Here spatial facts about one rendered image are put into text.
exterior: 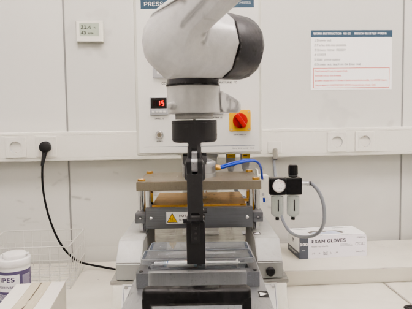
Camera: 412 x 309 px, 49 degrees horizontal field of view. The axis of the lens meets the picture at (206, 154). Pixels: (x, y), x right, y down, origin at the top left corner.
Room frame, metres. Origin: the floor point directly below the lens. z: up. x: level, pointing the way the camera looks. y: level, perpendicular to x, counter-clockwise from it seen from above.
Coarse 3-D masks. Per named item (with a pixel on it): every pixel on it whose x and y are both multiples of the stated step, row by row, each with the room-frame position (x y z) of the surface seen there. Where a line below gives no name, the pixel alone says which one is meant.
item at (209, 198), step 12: (204, 192) 1.04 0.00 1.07; (216, 192) 1.14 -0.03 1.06; (228, 192) 1.13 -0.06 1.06; (156, 204) 0.98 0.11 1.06; (168, 204) 0.98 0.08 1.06; (180, 204) 0.97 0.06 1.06; (204, 204) 0.97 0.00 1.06; (216, 204) 0.97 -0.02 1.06; (228, 204) 0.97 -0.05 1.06; (240, 204) 0.97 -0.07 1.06
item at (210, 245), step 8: (152, 248) 0.83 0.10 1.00; (160, 248) 0.82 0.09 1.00; (168, 248) 0.82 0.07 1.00; (176, 248) 0.82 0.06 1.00; (184, 248) 0.82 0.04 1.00; (208, 248) 0.82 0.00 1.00; (216, 248) 0.82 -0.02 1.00; (224, 248) 0.82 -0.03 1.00; (232, 248) 0.82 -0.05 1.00; (240, 248) 0.82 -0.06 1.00
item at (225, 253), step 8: (144, 256) 0.74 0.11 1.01; (152, 256) 0.74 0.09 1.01; (160, 256) 0.74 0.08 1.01; (168, 256) 0.74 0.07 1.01; (176, 256) 0.74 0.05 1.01; (184, 256) 0.74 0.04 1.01; (208, 256) 0.74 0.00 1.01; (216, 256) 0.73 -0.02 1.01; (224, 256) 0.73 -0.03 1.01; (232, 256) 0.73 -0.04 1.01; (240, 256) 0.73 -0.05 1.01; (248, 256) 0.73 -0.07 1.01
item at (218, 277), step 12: (156, 276) 0.67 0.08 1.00; (168, 276) 0.67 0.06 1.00; (180, 276) 0.67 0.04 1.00; (192, 276) 0.67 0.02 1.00; (204, 276) 0.67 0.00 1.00; (216, 276) 0.67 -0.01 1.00; (228, 276) 0.67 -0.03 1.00; (240, 276) 0.67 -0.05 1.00; (132, 288) 0.72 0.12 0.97; (252, 288) 0.71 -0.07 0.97; (264, 288) 0.71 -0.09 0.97; (132, 300) 0.66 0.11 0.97; (252, 300) 0.66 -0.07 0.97; (264, 300) 0.66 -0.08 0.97
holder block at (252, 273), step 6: (252, 252) 0.82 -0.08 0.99; (246, 264) 0.76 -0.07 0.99; (252, 264) 0.75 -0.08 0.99; (138, 270) 0.73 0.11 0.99; (144, 270) 0.73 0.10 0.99; (150, 270) 0.73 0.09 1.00; (156, 270) 0.73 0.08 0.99; (162, 270) 0.73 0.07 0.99; (168, 270) 0.73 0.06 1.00; (174, 270) 0.73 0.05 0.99; (246, 270) 0.72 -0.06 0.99; (252, 270) 0.72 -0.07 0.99; (258, 270) 0.72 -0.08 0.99; (138, 276) 0.71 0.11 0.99; (144, 276) 0.71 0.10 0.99; (246, 276) 0.71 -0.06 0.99; (252, 276) 0.71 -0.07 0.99; (258, 276) 0.71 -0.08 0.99; (138, 282) 0.71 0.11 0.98; (144, 282) 0.71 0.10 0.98; (246, 282) 0.71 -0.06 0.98; (252, 282) 0.71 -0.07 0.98; (258, 282) 0.71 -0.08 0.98
